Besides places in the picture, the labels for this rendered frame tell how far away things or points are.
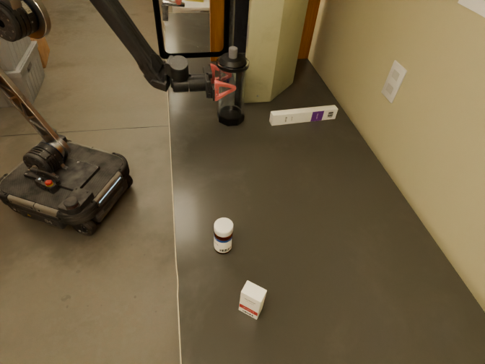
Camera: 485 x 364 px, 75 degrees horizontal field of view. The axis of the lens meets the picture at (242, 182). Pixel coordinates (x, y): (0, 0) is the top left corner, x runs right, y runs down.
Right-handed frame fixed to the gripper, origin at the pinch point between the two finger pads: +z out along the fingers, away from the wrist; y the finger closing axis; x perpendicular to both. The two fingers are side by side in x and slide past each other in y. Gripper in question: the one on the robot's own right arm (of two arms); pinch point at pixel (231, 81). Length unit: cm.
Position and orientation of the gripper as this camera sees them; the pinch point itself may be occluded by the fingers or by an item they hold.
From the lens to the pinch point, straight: 114.9
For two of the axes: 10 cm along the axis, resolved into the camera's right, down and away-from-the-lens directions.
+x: -0.5, 6.9, 7.2
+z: 9.8, -0.9, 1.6
